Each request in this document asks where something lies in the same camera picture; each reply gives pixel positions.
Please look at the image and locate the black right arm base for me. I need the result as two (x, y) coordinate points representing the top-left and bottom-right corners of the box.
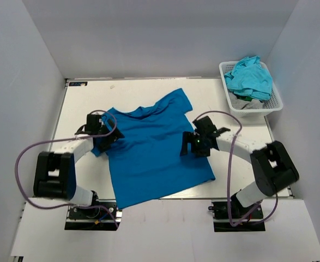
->
(209, 201), (267, 233)

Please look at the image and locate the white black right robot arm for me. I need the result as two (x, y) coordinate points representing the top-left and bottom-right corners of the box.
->
(180, 128), (299, 215)

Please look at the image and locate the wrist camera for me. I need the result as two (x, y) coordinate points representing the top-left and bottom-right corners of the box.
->
(75, 114), (103, 135)
(193, 116), (231, 138)

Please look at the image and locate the grey t shirt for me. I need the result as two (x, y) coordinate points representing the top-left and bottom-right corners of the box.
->
(229, 93), (263, 110)

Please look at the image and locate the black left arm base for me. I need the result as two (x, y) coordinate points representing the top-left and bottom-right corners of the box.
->
(64, 200), (122, 231)

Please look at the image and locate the light blue t shirt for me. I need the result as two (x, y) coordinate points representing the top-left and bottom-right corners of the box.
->
(224, 56), (273, 101)

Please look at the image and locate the blue label sticker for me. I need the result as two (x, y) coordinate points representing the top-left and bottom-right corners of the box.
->
(69, 81), (88, 87)

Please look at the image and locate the green garment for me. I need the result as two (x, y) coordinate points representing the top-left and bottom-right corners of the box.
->
(236, 94), (253, 102)

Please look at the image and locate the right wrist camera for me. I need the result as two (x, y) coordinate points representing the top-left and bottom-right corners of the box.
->
(193, 116), (231, 138)

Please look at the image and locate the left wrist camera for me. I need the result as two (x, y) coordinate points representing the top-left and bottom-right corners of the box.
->
(75, 114), (103, 135)

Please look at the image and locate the white plastic basket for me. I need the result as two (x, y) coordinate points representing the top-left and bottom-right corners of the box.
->
(219, 56), (283, 118)

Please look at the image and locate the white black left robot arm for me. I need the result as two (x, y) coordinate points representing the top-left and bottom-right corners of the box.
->
(33, 115), (124, 207)

